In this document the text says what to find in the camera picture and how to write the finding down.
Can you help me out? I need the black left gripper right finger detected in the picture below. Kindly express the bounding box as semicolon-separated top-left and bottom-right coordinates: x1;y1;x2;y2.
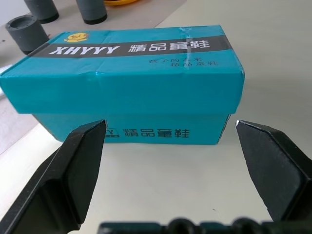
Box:
234;119;312;222

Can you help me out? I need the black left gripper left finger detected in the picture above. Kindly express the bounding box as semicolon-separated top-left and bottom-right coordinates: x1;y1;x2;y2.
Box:
0;119;107;234

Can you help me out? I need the teal shoe box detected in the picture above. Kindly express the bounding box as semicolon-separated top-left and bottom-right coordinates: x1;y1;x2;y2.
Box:
0;23;245;146

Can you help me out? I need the grey cylindrical stand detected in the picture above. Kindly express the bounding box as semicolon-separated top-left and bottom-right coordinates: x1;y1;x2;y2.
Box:
5;14;49;55
23;0;59;24
76;0;108;25

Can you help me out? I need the yellow oval plate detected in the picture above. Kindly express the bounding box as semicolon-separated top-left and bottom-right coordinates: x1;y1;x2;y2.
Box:
104;0;138;6

